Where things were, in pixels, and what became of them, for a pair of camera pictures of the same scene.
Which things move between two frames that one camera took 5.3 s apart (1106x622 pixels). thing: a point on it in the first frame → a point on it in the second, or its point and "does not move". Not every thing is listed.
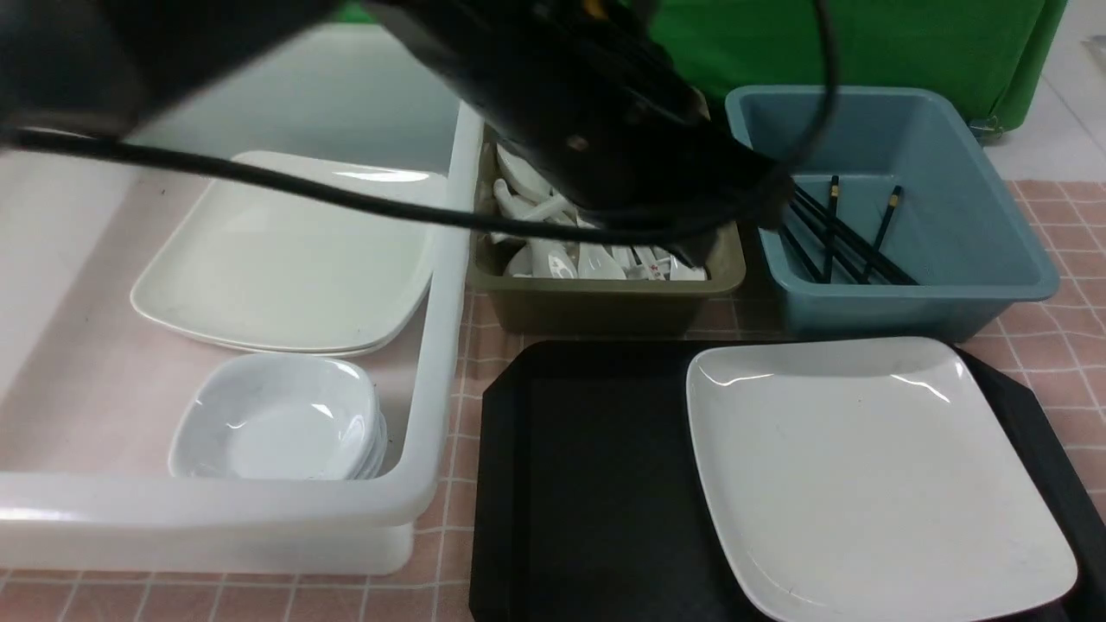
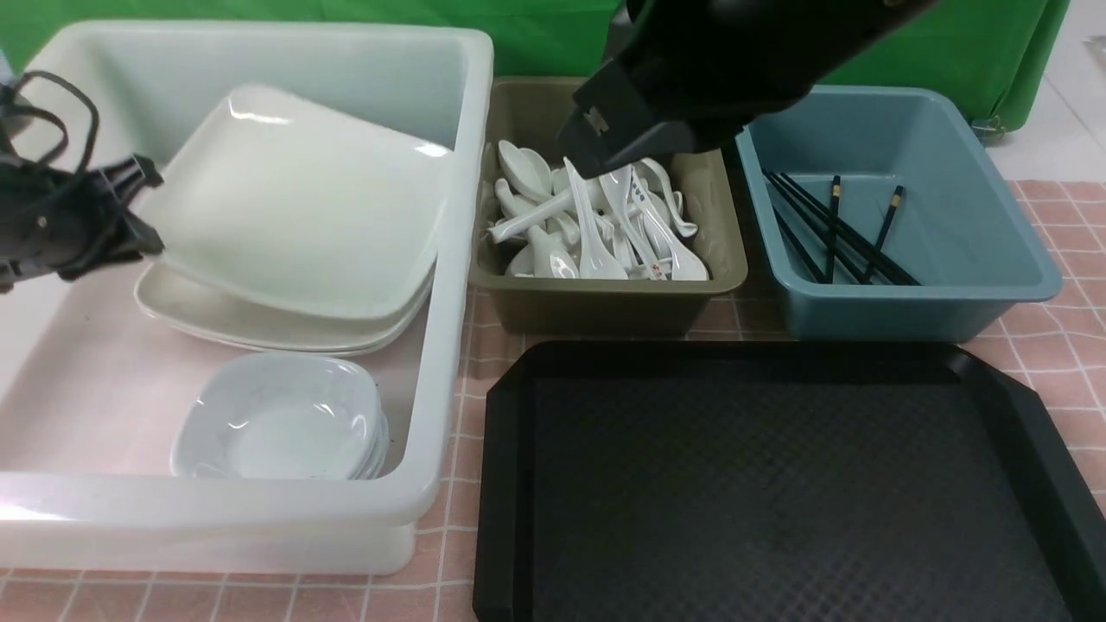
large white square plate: (869, 479) → (290, 197)
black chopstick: (898, 268) does not move
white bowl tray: (279, 415) does not move
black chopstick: (842, 233) does not move
